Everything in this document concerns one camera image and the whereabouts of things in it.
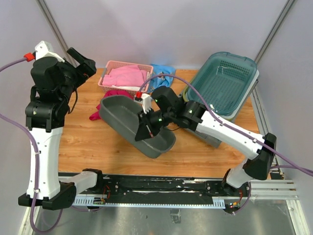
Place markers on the dark grey plastic tub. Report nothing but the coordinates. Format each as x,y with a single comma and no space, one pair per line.
120,113

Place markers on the white folded cloth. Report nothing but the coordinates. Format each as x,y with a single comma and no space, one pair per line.
130,80

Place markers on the pink plastic basket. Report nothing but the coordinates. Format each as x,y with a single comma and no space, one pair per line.
115,64

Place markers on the olive green plastic tub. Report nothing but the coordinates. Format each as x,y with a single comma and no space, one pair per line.
188,94

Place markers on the white perforated plastic basket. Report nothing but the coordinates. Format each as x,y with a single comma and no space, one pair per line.
231,117

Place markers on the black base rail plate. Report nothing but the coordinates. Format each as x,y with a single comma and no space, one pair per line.
163,192

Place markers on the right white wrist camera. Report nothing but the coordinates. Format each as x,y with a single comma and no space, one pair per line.
145,100

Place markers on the grey plastic tray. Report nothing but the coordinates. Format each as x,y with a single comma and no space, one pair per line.
212,141

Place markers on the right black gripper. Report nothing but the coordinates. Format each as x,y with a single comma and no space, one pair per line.
145,130

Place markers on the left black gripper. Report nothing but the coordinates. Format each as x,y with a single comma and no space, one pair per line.
83,71

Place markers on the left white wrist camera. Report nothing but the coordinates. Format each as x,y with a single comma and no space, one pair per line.
45,49

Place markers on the pink folded cloth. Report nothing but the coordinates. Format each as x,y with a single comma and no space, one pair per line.
108,79

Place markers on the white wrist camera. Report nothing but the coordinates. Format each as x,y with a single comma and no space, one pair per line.
145,100
45,49

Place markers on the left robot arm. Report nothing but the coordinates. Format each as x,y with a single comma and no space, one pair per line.
54,82

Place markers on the blue patterned cloth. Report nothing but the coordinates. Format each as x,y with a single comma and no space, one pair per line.
161,80

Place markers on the teal translucent perforated basket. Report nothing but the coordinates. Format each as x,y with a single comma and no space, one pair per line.
223,81

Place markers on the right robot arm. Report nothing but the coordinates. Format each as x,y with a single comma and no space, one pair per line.
163,107

